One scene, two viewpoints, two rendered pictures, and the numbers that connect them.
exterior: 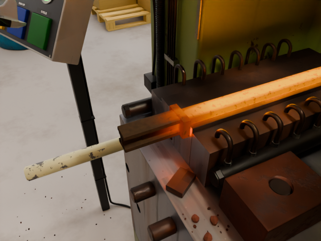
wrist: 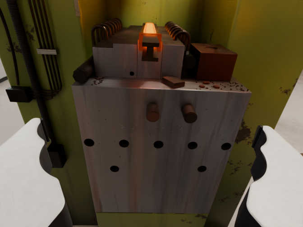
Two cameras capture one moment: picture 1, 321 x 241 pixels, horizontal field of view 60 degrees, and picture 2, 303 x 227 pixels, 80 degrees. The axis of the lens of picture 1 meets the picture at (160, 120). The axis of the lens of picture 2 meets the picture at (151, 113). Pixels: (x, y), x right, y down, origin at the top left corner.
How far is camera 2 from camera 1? 0.43 m
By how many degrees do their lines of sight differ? 54
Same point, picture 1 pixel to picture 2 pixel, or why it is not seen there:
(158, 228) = (192, 109)
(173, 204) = (187, 89)
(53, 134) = not seen: outside the picture
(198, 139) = (170, 44)
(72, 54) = not seen: outside the picture
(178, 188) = (180, 81)
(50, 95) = not seen: outside the picture
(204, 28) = (81, 6)
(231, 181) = (204, 52)
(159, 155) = (141, 83)
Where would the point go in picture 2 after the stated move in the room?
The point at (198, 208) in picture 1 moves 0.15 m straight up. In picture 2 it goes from (194, 84) to (208, 7)
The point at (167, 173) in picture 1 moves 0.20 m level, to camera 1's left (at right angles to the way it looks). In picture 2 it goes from (160, 84) to (101, 133)
